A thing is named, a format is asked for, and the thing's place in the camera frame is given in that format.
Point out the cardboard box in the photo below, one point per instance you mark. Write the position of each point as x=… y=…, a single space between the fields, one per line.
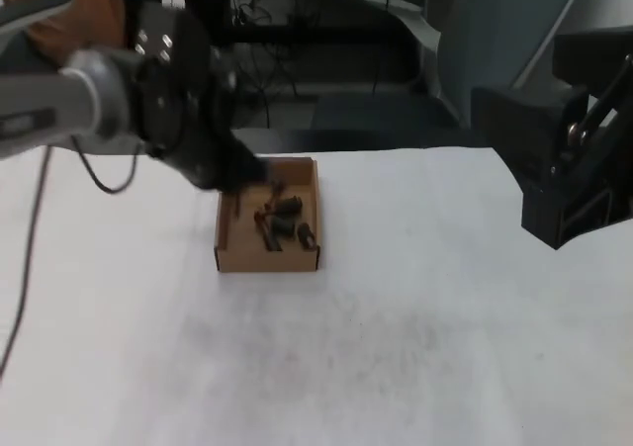
x=267 y=260

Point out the black sleeve with bolt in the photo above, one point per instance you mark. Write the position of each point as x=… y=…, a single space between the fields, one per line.
x=283 y=227
x=289 y=205
x=307 y=236

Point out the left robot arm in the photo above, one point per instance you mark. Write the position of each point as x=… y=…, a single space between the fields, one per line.
x=104 y=95

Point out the dark bolt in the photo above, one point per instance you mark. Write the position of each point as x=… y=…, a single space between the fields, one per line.
x=261 y=218
x=272 y=244

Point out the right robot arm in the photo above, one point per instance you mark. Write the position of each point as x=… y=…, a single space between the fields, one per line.
x=554 y=169

